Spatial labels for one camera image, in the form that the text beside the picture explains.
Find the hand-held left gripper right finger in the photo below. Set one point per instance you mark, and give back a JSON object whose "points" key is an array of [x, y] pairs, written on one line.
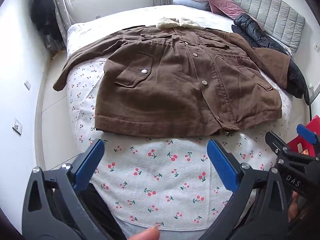
{"points": [[222, 165]]}

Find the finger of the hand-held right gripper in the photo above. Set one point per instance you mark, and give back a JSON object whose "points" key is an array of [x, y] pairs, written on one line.
{"points": [[306, 132], [275, 142]]}

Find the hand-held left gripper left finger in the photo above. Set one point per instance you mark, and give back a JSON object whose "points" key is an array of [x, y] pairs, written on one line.
{"points": [[90, 162]]}

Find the brown jacket with fur collar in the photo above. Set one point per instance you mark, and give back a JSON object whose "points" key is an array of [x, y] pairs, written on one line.
{"points": [[175, 85]]}

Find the hanging dark clothes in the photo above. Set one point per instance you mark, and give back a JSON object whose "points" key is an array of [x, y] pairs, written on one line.
{"points": [[43, 12]]}

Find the person's right hand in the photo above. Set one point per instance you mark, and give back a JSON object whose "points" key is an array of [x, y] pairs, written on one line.
{"points": [[293, 208]]}

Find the person's left hand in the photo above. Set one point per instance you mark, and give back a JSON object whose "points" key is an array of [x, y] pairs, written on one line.
{"points": [[146, 234]]}

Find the red plastic stool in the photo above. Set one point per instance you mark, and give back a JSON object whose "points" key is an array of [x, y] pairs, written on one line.
{"points": [[315, 121]]}

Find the person's dark trousers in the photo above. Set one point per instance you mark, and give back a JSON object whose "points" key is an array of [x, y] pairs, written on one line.
{"points": [[102, 210]]}

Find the cherry print blanket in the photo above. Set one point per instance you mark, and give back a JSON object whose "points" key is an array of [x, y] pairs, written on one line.
{"points": [[162, 170]]}

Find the black puffer jacket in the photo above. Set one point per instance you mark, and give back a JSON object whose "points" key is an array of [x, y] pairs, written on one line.
{"points": [[252, 30]]}

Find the grey padded headboard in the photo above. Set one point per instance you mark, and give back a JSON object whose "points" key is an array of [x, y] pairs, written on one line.
{"points": [[270, 7]]}

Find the folded pale blue blanket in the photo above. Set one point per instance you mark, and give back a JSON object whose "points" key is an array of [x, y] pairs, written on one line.
{"points": [[190, 2]]}

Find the white wall socket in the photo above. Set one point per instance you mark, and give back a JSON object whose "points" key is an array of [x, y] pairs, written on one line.
{"points": [[17, 126]]}

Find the white wall switch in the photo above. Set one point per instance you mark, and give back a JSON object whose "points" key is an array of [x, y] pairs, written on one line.
{"points": [[27, 85]]}

